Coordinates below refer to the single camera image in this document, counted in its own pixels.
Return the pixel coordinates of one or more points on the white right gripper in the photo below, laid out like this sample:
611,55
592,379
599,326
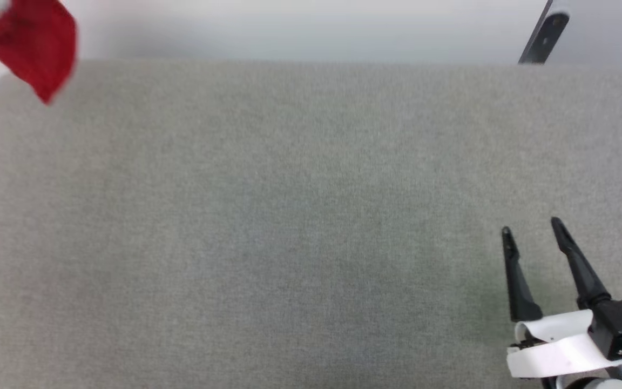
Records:
559,351

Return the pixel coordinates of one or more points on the red Bulls basketball jersey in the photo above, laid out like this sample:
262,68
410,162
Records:
30,38

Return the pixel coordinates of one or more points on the dark oval wall bracket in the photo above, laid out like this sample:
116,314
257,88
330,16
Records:
548,35

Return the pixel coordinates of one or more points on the dark vertical wall strip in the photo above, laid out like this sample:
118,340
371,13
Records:
548,4

